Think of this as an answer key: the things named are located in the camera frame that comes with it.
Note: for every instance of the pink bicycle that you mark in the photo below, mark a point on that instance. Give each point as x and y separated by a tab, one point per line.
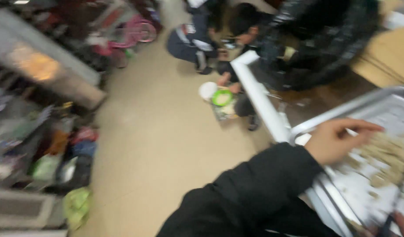
138	34

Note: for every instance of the white counter rail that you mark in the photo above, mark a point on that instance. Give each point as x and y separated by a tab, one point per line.
258	95

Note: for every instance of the green round bowl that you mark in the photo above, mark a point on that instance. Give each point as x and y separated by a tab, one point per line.
222	97

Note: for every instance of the white round bowl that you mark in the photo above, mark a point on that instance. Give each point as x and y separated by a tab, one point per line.
207	90

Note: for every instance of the cluttered goods shelf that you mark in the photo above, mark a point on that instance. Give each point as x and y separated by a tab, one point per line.
40	98

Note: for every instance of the heap of beige food pieces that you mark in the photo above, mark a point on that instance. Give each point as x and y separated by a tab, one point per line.
383	154

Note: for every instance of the silver metal tray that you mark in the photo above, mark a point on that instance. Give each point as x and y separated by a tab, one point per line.
373	112

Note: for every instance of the tan table top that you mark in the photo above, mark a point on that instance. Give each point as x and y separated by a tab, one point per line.
386	56

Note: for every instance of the yellow-green plastic bag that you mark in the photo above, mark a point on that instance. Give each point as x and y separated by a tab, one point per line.
77	207

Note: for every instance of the person's left fingers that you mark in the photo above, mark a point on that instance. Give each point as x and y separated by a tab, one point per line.
363	126

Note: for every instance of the person's left hand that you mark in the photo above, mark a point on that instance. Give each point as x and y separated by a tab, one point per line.
327	141

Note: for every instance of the printed plastic bag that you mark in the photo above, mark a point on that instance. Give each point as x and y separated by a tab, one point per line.
225	112

